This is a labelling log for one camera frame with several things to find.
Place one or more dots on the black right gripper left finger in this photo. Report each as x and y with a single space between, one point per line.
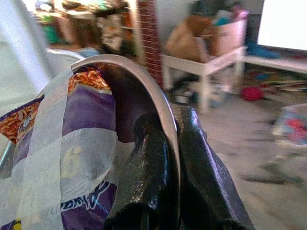
148 167

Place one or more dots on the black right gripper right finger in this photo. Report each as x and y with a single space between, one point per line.
199 172

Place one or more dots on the silver metal bowl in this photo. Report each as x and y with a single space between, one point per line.
134 95

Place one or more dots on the purple snack bag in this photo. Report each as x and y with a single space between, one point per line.
88 107

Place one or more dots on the red ball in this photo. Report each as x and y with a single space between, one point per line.
251 94

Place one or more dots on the white wooden table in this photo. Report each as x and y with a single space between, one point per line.
206 68

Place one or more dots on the colourful printed box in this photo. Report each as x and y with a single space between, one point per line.
292 124

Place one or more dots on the red brick pillar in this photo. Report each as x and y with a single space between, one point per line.
151 43

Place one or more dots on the brown cardboard box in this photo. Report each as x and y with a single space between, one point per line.
189 40

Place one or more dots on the white box with clutter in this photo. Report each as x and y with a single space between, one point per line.
231 33

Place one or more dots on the cluttered shelf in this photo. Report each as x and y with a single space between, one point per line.
96 24

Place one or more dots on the white flat panel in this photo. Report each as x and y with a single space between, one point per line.
283 21

